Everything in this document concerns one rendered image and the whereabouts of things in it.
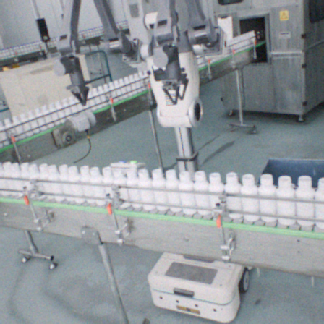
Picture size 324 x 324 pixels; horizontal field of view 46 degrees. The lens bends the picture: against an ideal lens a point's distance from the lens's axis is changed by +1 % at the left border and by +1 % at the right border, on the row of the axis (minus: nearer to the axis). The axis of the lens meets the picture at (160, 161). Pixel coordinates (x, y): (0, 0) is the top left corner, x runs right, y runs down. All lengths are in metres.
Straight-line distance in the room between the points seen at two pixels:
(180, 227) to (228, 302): 0.89
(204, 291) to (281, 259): 0.91
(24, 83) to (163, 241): 4.16
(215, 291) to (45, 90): 4.06
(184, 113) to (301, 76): 3.12
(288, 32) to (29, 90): 3.35
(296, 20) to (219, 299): 3.44
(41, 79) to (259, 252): 4.55
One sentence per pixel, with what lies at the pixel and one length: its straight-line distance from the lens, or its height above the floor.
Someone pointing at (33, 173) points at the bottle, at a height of 1.14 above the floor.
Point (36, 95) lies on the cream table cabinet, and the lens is 5.51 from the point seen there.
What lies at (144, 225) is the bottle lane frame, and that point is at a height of 0.94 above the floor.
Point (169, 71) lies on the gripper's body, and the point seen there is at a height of 1.52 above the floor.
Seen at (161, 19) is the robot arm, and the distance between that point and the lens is 1.43.
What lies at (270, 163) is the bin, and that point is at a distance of 1.96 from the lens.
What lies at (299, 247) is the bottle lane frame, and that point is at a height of 0.94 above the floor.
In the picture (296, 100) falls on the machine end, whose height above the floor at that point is 0.31.
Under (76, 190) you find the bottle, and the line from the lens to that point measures 1.70.
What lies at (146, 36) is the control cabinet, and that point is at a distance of 7.38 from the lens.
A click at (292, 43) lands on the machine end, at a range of 4.88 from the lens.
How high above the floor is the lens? 1.77
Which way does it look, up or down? 23 degrees down
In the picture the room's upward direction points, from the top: 11 degrees counter-clockwise
